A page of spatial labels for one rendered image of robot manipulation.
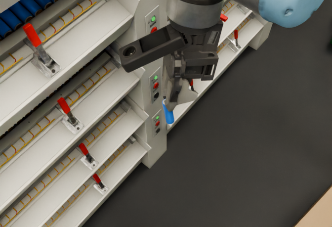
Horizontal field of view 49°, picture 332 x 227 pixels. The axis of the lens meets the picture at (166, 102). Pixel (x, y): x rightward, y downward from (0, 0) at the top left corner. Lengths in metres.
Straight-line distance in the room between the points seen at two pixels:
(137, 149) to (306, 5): 0.79
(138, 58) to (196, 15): 0.12
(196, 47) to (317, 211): 0.69
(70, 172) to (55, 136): 0.19
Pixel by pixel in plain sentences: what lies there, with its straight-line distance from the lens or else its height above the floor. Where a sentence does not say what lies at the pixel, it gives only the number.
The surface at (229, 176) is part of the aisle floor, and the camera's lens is 1.31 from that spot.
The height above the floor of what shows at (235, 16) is 0.36.
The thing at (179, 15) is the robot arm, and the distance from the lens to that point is 0.58.
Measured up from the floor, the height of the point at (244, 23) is 0.18.
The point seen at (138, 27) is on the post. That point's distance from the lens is 0.71.
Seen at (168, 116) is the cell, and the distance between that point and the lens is 0.76.
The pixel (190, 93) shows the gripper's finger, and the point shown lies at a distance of 0.70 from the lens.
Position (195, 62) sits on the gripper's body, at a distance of 0.64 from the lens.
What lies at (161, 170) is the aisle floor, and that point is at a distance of 1.30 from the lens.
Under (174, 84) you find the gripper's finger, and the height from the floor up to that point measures 0.68.
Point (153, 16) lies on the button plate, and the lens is 0.73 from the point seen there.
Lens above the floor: 1.21
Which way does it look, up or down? 58 degrees down
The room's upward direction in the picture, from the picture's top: straight up
